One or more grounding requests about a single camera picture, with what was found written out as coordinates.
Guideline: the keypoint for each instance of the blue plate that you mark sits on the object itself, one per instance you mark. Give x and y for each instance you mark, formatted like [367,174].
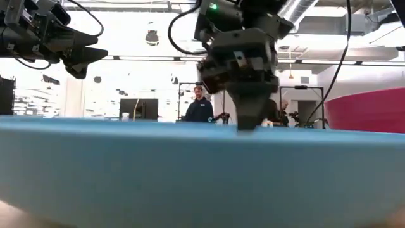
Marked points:
[202,171]

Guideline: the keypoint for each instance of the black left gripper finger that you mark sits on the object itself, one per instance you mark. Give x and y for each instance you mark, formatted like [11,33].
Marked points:
[82,40]
[83,58]

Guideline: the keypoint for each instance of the black monitor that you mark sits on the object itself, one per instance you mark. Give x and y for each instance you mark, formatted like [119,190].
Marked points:
[147,109]

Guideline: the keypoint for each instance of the magenta bowl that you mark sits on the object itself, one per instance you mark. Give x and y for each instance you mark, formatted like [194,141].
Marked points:
[367,111]

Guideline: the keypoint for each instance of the round black ceiling speaker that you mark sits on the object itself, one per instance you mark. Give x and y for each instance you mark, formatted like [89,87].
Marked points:
[97,79]

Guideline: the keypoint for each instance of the black cabinet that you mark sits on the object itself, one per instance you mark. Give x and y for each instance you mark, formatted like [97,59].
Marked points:
[7,96]

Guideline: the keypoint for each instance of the person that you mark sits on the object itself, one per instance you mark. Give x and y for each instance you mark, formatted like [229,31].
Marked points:
[283,115]
[199,111]

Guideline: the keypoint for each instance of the white column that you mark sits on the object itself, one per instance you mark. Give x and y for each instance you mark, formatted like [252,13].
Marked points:
[74,98]

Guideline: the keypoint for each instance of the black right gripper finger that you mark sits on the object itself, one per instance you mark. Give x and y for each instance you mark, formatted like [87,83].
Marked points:
[250,107]

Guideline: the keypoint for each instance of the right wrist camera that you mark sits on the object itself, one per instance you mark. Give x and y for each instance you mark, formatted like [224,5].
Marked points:
[215,16]

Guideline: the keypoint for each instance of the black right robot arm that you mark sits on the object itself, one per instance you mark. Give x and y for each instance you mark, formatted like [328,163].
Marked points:
[262,8]

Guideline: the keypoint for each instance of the silver ventilation duct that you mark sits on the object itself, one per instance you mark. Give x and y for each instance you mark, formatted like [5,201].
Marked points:
[299,9]

